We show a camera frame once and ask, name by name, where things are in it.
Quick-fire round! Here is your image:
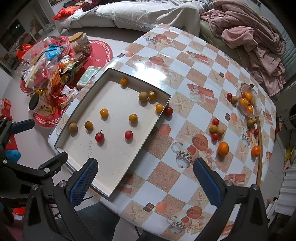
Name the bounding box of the red cherry tomato with stem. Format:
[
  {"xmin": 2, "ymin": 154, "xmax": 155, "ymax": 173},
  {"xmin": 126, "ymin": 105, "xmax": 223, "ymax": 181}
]
[{"xmin": 125, "ymin": 130, "xmax": 133, "ymax": 140}]

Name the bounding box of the yellow-brown cherry tomato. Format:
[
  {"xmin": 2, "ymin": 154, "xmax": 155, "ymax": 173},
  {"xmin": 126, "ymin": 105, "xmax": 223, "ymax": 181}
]
[{"xmin": 147, "ymin": 91, "xmax": 157, "ymax": 100}]

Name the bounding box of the large orange mandarin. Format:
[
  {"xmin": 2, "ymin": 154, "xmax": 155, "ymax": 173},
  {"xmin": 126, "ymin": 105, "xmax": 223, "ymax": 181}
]
[{"xmin": 218, "ymin": 142, "xmax": 229, "ymax": 156}]

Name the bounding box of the brown longan in tray corner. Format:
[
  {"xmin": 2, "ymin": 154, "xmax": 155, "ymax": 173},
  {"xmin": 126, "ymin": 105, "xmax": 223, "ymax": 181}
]
[{"xmin": 68, "ymin": 122, "xmax": 78, "ymax": 133}]

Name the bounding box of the orange mandarin near table edge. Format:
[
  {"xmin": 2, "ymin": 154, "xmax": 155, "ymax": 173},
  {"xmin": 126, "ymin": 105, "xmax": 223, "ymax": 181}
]
[{"xmin": 251, "ymin": 146, "xmax": 261, "ymax": 157}]

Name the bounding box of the red cherry tomato lower cluster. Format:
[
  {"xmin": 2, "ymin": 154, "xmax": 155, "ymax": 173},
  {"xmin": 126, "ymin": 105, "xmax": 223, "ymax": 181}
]
[{"xmin": 211, "ymin": 132, "xmax": 220, "ymax": 141}]

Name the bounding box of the red cherry tomato cluster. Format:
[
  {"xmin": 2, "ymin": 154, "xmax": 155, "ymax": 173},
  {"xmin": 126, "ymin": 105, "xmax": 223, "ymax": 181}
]
[
  {"xmin": 212, "ymin": 118, "xmax": 219, "ymax": 126},
  {"xmin": 164, "ymin": 106, "xmax": 173, "ymax": 116},
  {"xmin": 211, "ymin": 132, "xmax": 220, "ymax": 141}
]

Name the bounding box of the red cherry tomato in tray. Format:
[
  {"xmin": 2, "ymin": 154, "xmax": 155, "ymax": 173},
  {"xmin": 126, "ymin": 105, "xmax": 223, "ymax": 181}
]
[{"xmin": 95, "ymin": 131, "xmax": 104, "ymax": 143}]

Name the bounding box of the brown longan centre cluster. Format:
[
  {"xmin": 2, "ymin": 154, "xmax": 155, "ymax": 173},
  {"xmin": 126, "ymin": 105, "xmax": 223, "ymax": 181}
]
[{"xmin": 217, "ymin": 128, "xmax": 225, "ymax": 136}]

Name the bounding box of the snack bag pile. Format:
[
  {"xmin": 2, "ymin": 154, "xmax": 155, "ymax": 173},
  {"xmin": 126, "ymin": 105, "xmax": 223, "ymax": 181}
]
[{"xmin": 16, "ymin": 37, "xmax": 102, "ymax": 110}]

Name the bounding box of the dark yellow tomato in tray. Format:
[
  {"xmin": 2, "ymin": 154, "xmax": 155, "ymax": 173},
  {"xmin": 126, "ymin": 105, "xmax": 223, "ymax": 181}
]
[{"xmin": 84, "ymin": 121, "xmax": 93, "ymax": 131}]

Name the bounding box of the yellow-green cherry tomato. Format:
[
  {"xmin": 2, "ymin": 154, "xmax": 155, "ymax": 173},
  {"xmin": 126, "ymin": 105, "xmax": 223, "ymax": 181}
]
[{"xmin": 209, "ymin": 124, "xmax": 218, "ymax": 133}]

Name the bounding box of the red cherry tomato by rim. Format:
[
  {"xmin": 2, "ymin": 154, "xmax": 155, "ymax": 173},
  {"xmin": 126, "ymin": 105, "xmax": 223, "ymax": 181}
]
[{"xmin": 253, "ymin": 129, "xmax": 259, "ymax": 136}]

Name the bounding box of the red cherry tomato top cluster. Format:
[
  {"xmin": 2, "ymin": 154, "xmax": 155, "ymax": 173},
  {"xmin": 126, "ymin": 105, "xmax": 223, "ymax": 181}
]
[{"xmin": 212, "ymin": 118, "xmax": 219, "ymax": 126}]

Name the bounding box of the brown longan pair front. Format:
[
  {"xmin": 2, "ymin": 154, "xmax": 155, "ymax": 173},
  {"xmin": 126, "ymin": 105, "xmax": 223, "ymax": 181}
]
[{"xmin": 247, "ymin": 119, "xmax": 254, "ymax": 128}]

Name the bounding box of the shallow grey cardboard tray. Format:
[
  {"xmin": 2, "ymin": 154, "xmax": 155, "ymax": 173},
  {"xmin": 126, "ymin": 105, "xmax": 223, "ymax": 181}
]
[{"xmin": 48, "ymin": 68, "xmax": 171, "ymax": 196}]

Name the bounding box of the orange cherry tomato tray centre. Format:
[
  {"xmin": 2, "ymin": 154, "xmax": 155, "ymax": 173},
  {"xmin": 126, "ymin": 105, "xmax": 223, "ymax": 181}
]
[{"xmin": 99, "ymin": 108, "xmax": 108, "ymax": 118}]

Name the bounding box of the mandarin in bowl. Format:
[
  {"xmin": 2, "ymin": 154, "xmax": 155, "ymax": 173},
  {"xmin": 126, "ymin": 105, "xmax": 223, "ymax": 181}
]
[
  {"xmin": 239, "ymin": 98, "xmax": 249, "ymax": 108},
  {"xmin": 244, "ymin": 92, "xmax": 252, "ymax": 102}
]

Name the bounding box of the clear glass fruit bowl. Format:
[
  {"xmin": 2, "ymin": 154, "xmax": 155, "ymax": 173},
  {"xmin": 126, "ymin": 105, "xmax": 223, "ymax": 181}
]
[{"xmin": 236, "ymin": 83, "xmax": 262, "ymax": 118}]

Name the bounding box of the yellow cherry tomato in tray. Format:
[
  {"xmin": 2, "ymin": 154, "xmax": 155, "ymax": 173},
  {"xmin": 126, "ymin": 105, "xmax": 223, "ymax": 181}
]
[{"xmin": 128, "ymin": 114, "xmax": 138, "ymax": 123}]

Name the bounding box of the red cherry tomato left cluster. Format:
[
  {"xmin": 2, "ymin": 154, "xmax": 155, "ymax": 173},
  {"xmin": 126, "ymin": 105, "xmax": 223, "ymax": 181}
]
[{"xmin": 164, "ymin": 106, "xmax": 173, "ymax": 116}]

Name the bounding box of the glass jar with wooden lid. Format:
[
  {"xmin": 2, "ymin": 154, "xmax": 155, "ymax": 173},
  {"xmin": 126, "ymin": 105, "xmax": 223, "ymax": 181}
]
[{"xmin": 69, "ymin": 32, "xmax": 92, "ymax": 57}]

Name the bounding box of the red round floor mat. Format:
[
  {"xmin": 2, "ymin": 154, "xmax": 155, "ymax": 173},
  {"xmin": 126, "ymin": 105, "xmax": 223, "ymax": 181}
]
[{"xmin": 32, "ymin": 40, "xmax": 113, "ymax": 128}]

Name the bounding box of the orange tomato tray right edge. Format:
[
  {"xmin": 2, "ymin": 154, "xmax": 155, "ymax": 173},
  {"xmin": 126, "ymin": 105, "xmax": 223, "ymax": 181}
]
[{"xmin": 156, "ymin": 103, "xmax": 164, "ymax": 113}]

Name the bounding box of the orange tomato tray top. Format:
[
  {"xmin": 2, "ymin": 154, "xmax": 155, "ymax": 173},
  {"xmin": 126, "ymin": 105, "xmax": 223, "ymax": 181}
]
[{"xmin": 120, "ymin": 78, "xmax": 128, "ymax": 86}]

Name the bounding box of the grey sofa with white cover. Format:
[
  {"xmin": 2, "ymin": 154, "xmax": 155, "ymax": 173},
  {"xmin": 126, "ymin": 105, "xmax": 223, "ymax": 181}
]
[{"xmin": 55, "ymin": 1, "xmax": 212, "ymax": 37}]

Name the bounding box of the pink blanket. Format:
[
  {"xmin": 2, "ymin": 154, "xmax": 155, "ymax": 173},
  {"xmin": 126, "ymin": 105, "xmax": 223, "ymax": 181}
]
[{"xmin": 202, "ymin": 1, "xmax": 286, "ymax": 96}]

